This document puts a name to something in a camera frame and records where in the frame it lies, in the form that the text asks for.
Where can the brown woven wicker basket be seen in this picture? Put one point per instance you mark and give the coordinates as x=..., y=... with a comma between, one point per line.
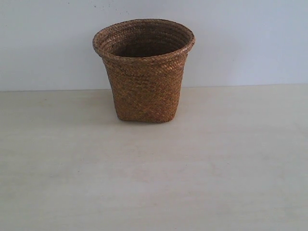
x=144, y=60

